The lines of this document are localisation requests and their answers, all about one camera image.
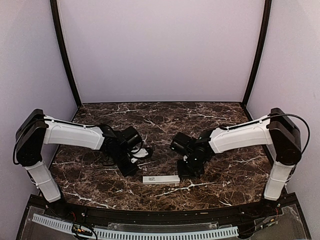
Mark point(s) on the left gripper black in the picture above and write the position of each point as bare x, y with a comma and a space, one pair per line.
127, 171

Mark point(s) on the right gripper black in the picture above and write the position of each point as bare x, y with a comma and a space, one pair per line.
182, 172

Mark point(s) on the white remote control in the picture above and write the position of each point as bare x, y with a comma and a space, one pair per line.
161, 180

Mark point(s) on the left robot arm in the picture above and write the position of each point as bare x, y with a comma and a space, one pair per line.
123, 147

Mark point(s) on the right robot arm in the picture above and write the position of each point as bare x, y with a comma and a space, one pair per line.
276, 129

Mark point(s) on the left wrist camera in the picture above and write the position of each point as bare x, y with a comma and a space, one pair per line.
141, 154

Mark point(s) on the grey slotted cable duct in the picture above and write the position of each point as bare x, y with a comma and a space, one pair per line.
99, 233

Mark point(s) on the black front rail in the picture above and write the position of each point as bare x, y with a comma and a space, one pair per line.
241, 215

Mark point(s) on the left black frame post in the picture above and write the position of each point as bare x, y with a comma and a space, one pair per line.
63, 52

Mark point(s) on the black frame post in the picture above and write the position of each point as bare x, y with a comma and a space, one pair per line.
63, 52
258, 53

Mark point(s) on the right black frame post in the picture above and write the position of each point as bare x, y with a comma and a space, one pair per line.
258, 53

